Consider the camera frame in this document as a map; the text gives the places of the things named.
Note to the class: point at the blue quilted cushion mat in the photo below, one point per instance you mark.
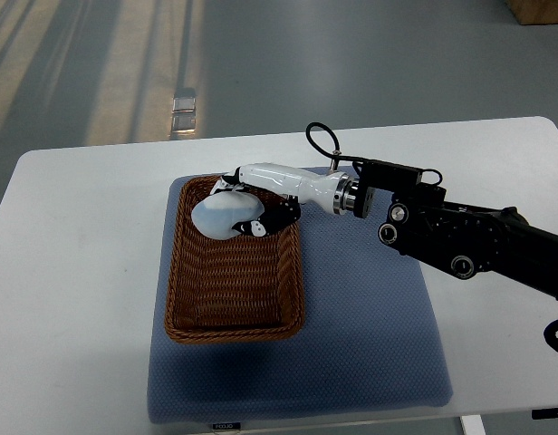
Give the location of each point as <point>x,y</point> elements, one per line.
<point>369,341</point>

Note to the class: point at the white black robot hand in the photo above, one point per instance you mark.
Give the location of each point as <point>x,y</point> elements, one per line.
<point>332,192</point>

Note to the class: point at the black table label tag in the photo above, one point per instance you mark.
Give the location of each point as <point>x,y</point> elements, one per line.
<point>224,426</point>

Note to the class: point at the brown wicker basket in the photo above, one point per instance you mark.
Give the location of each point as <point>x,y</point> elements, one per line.
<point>245,289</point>

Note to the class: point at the black table edge bracket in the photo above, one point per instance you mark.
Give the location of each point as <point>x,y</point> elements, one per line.
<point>545,414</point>

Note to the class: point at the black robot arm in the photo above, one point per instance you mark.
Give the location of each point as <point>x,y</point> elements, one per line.
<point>458,239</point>

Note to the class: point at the metal floor socket box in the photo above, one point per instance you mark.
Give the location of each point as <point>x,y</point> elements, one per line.
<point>184,112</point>

